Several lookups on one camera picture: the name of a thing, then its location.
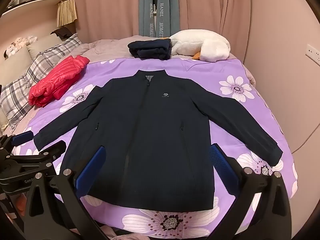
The purple floral blanket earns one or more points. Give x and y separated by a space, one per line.
205 72

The cream pillow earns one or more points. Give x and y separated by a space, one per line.
47 43
15 67

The white goose plush toy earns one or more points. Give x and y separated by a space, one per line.
200 42

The red down jacket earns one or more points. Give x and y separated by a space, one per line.
55 82

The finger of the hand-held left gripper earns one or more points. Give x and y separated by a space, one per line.
22 137
53 150

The white wall socket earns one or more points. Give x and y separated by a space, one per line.
313 53

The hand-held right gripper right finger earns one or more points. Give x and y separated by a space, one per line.
222 165

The greyish pink bed sheet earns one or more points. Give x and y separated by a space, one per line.
105 47

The dark brown headboard object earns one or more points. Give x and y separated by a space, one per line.
61 32

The folded navy clothes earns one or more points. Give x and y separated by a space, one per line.
150 48

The white sheep plush toy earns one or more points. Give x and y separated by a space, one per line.
26 40

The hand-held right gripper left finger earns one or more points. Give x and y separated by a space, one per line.
90 172

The navy zip jacket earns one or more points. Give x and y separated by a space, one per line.
150 130

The grey plaid pillow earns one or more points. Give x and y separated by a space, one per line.
15 97

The pink curtain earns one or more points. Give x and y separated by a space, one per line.
212 5

